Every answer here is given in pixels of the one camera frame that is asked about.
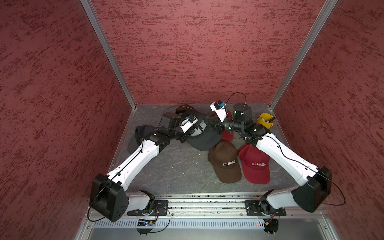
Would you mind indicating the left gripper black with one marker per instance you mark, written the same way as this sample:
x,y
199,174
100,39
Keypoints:
x,y
185,135

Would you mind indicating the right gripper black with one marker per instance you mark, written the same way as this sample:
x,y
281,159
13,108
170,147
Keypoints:
x,y
211,120

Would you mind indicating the black cap front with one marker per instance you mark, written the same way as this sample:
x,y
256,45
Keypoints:
x,y
204,136

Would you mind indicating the red cap with white logo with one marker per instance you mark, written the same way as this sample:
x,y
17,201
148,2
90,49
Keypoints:
x,y
255,164

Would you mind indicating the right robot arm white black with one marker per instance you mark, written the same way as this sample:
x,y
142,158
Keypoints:
x,y
313,183

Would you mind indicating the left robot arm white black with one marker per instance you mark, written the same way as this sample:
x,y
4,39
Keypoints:
x,y
108,194

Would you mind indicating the dark brown cap back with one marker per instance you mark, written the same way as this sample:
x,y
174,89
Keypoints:
x,y
184,108

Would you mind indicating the dark grey cap left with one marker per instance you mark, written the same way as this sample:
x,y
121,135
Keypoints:
x,y
137,138

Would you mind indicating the yellow plastic bucket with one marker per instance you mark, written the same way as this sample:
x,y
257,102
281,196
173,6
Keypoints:
x,y
262,119

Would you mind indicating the right corner aluminium profile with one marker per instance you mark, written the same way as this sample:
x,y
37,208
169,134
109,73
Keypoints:
x,y
317,26

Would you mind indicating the corner aluminium profile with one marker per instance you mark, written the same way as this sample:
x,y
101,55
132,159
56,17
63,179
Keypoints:
x,y
95,22
317,26

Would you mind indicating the left corner aluminium profile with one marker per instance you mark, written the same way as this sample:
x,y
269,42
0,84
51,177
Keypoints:
x,y
95,22

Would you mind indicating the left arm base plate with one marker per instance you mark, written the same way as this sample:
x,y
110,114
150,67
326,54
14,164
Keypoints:
x,y
154,209

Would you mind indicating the aluminium rail frame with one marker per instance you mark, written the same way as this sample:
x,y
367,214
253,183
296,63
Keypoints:
x,y
216,212

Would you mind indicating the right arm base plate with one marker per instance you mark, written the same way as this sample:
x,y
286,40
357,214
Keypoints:
x,y
262,209

